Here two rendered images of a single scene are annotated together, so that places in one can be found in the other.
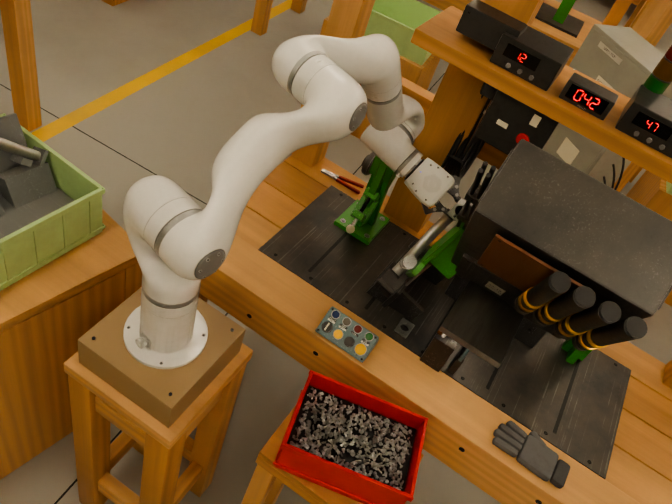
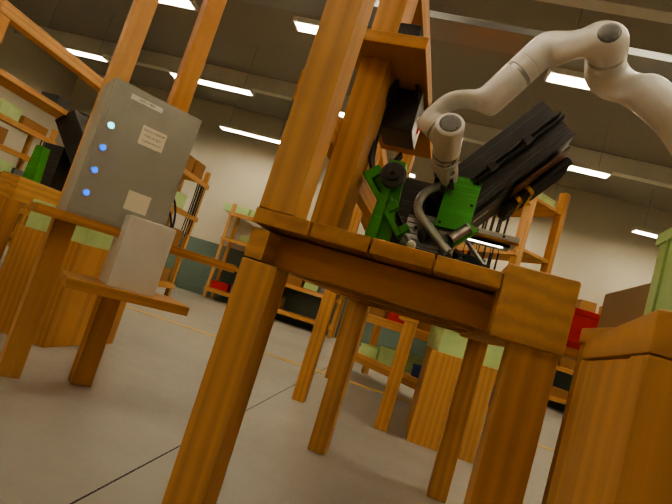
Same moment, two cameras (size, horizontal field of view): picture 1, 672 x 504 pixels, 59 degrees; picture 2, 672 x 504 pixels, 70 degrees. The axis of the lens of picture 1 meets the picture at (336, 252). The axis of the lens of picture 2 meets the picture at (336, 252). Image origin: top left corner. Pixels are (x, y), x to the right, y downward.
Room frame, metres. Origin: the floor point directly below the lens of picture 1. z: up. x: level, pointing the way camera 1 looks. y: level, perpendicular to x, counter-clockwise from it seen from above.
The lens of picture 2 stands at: (1.60, 1.34, 0.72)
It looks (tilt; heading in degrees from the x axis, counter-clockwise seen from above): 6 degrees up; 269
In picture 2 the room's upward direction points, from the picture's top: 17 degrees clockwise
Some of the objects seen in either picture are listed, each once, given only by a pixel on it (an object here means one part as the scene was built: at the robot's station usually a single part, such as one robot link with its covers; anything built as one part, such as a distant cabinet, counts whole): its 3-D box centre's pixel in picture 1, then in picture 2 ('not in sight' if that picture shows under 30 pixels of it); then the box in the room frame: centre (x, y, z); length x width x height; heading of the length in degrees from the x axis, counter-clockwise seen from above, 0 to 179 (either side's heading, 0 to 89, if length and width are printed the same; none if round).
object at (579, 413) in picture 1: (447, 312); not in sight; (1.24, -0.37, 0.89); 1.10 x 0.42 x 0.02; 74
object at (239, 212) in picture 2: not in sight; (278, 267); (2.45, -9.36, 1.12); 3.22 x 0.55 x 2.23; 168
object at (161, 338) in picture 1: (168, 310); not in sight; (0.78, 0.30, 1.04); 0.19 x 0.19 x 0.18
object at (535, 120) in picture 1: (521, 120); (402, 119); (1.47, -0.33, 1.42); 0.17 x 0.12 x 0.15; 74
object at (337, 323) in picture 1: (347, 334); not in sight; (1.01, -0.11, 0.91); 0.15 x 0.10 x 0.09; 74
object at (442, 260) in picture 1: (456, 246); (458, 206); (1.20, -0.29, 1.17); 0.13 x 0.12 x 0.20; 74
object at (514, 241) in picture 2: (494, 300); (462, 232); (1.12, -0.42, 1.11); 0.39 x 0.16 x 0.03; 164
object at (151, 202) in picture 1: (165, 238); not in sight; (0.79, 0.33, 1.25); 0.19 x 0.12 x 0.24; 61
